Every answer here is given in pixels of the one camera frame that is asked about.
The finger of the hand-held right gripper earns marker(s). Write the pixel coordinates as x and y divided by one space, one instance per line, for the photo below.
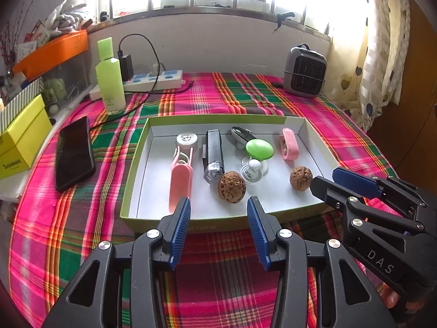
355 181
324 188

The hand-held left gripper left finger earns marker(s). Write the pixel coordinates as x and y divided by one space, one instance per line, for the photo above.
181 232

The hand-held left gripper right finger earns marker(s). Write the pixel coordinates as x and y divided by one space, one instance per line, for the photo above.
257 232

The brown walnut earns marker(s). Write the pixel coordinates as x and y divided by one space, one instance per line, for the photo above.
231 187
300 177

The green cardboard box tray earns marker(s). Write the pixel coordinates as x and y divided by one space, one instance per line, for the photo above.
211 208

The pink clip with white jaws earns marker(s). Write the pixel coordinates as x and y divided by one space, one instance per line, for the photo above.
181 184

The green mushroom suction hook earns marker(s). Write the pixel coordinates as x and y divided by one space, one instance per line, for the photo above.
259 148

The black flashlight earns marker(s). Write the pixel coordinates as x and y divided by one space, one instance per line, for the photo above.
213 150

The white bottle cap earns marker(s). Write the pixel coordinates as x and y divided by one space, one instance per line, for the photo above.
187 140

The black white small device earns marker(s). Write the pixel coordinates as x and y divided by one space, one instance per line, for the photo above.
239 135

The brown wooden cabinet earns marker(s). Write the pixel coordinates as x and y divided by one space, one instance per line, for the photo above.
416 92

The grey space heater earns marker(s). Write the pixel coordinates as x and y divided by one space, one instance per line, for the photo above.
305 71

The heart patterned curtain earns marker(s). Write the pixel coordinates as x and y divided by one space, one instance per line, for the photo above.
379 58

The black smartphone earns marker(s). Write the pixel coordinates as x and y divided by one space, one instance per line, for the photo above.
73 153

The white power strip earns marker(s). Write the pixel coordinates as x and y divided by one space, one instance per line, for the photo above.
167 80

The white plug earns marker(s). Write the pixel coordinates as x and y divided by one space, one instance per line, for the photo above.
155 69

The green lotion bottle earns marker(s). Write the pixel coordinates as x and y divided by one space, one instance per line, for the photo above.
111 82

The black windowsill clip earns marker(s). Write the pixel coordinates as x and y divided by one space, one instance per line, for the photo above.
283 18

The black charger adapter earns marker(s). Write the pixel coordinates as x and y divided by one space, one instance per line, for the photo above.
126 66

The small white ball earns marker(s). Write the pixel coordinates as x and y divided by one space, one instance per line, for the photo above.
53 109

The yellow cardboard box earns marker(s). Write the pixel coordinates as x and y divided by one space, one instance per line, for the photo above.
24 143

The clear storage box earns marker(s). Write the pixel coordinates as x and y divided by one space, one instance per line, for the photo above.
73 75

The grey zigzag striped box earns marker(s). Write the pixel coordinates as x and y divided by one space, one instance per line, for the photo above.
24 92

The orange plastic lid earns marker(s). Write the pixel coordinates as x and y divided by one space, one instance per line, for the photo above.
51 53

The stack of paper cards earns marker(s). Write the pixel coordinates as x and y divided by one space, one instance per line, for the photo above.
32 39

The white gloves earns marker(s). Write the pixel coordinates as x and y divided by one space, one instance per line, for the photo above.
66 17

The dried flower branches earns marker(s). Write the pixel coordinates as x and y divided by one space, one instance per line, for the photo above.
8 47

